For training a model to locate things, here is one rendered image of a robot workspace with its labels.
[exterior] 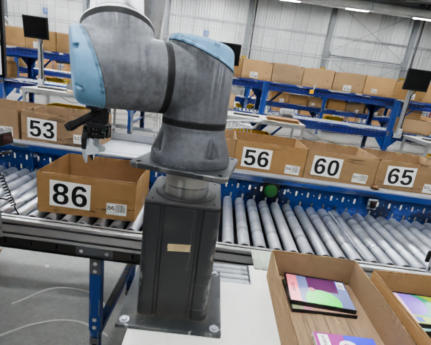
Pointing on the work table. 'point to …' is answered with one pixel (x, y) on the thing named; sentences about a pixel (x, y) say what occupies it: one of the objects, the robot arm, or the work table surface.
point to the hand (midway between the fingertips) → (87, 157)
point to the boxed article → (338, 339)
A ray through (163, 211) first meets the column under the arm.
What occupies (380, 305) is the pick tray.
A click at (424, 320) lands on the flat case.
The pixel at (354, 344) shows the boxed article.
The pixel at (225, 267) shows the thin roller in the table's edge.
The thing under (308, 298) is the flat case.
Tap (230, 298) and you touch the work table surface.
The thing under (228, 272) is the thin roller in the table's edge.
